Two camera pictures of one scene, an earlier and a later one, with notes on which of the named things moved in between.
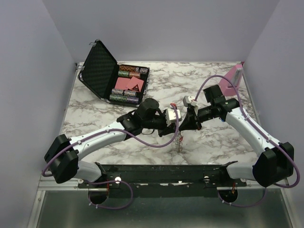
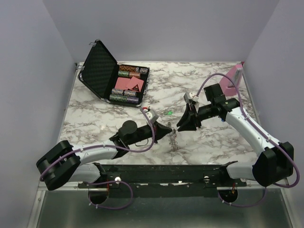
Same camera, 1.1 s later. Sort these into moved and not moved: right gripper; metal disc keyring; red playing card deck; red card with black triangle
Moved: metal disc keyring
Not moved: right gripper; red playing card deck; red card with black triangle
